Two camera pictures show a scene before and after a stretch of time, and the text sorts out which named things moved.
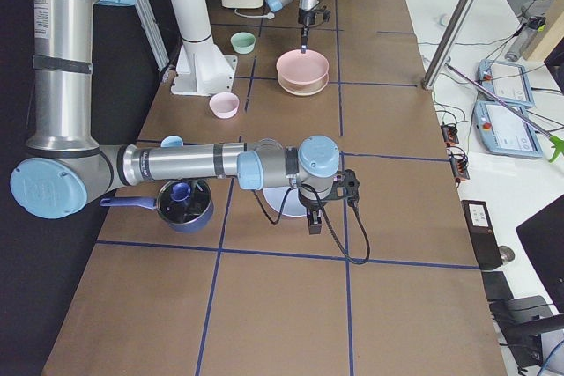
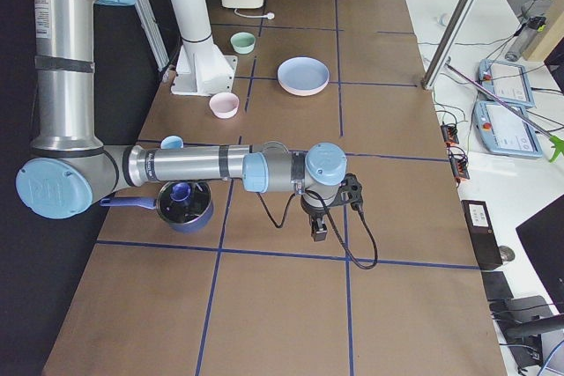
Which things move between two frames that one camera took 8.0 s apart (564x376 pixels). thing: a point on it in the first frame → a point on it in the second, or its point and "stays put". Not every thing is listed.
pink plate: x=300 y=68 → x=304 y=92
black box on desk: x=483 y=233 stays put
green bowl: x=243 y=42 stays put
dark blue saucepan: x=187 y=205 stays put
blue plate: x=293 y=205 → x=303 y=73
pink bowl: x=224 y=105 stays put
